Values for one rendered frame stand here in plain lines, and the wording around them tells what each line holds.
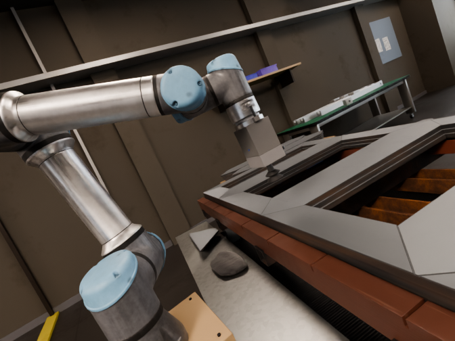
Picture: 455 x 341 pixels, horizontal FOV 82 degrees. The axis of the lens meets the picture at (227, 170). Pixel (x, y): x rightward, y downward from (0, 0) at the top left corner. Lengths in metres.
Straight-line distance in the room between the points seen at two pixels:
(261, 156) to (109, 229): 0.40
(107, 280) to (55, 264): 3.25
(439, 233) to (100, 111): 0.57
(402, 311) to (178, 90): 0.45
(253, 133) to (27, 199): 3.36
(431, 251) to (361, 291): 0.11
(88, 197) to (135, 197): 3.01
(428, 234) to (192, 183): 3.54
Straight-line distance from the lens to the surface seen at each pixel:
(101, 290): 0.58
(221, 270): 0.92
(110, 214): 0.70
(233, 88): 0.61
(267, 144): 0.61
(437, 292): 0.41
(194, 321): 0.71
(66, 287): 3.88
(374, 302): 0.43
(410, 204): 0.92
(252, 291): 0.80
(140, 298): 0.59
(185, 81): 0.47
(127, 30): 4.27
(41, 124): 0.58
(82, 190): 0.70
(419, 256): 0.44
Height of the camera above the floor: 1.11
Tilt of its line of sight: 7 degrees down
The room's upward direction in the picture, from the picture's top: 24 degrees counter-clockwise
